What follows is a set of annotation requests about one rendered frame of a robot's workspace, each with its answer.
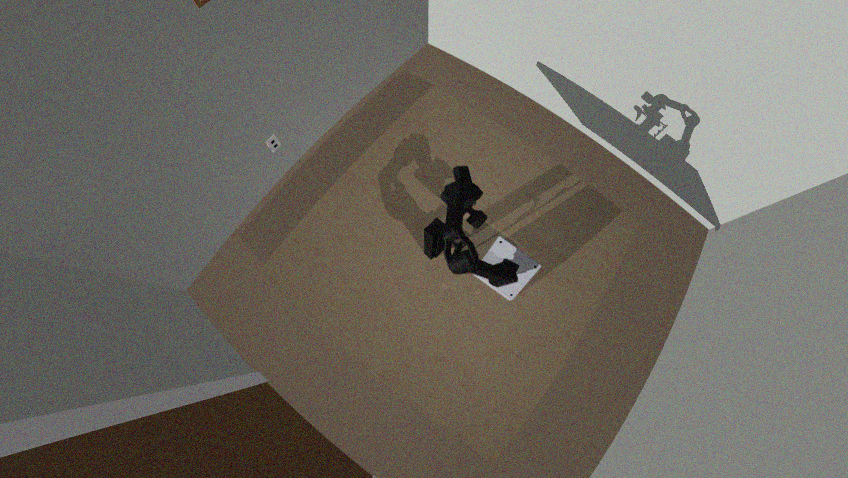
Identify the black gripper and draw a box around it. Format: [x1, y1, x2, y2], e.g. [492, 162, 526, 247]
[440, 190, 487, 229]

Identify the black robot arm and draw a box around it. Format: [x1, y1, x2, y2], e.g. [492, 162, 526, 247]
[442, 166, 519, 288]

